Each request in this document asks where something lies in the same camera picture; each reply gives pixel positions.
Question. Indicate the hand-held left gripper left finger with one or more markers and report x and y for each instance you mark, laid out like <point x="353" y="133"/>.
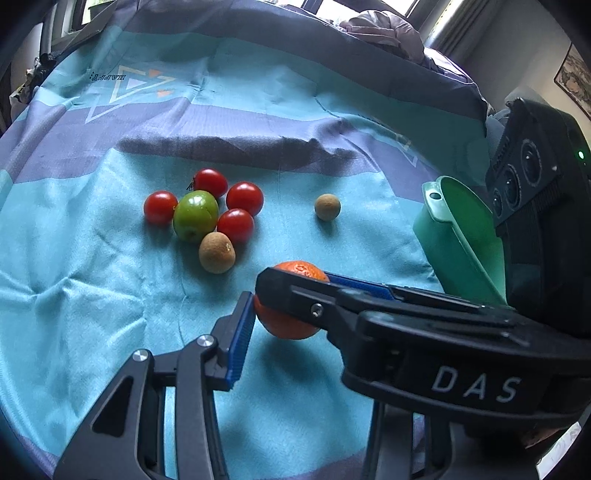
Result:
<point x="240" y="341"/>

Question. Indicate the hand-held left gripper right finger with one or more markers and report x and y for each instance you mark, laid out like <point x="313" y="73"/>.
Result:
<point x="388" y="447"/>

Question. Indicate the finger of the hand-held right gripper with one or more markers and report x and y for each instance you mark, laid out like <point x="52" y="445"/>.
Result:
<point x="364" y="287"/>
<point x="295" y="295"/>

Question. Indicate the orange tangerine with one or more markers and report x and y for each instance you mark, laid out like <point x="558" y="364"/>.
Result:
<point x="281" y="323"/>

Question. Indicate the green plastic container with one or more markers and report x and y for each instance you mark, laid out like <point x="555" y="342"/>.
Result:
<point x="461" y="221"/>

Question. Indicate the red cherry tomato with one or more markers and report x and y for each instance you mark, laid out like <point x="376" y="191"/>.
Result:
<point x="210" y="181"/>
<point x="245" y="198"/>
<point x="160" y="207"/>
<point x="236" y="225"/>

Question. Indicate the green jujube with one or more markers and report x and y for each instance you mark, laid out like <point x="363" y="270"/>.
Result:
<point x="196" y="216"/>

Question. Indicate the grey curtain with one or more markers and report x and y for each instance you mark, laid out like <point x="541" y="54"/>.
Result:
<point x="455" y="25"/>

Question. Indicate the grey crumpled quilt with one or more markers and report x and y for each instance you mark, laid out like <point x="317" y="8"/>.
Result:
<point x="383" y="27"/>

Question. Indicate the framed wall picture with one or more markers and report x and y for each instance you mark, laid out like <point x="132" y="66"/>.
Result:
<point x="575" y="78"/>

